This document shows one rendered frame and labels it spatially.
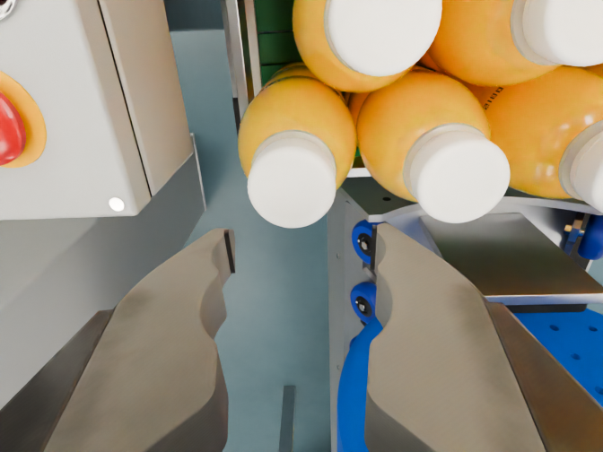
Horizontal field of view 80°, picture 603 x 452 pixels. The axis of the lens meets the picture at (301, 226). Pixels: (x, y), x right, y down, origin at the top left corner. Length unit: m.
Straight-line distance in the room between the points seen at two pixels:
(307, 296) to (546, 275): 1.37
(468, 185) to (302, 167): 0.07
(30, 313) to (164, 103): 0.49
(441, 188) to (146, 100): 0.15
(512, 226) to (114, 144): 0.33
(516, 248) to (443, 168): 0.20
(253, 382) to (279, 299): 0.58
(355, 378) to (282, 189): 0.19
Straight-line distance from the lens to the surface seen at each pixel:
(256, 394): 2.15
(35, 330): 0.69
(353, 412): 0.29
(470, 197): 0.17
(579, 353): 0.38
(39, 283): 0.68
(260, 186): 0.16
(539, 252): 0.36
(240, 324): 1.78
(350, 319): 0.46
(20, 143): 0.19
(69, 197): 0.21
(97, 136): 0.19
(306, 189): 0.16
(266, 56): 0.36
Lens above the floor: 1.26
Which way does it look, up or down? 61 degrees down
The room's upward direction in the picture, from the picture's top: 177 degrees counter-clockwise
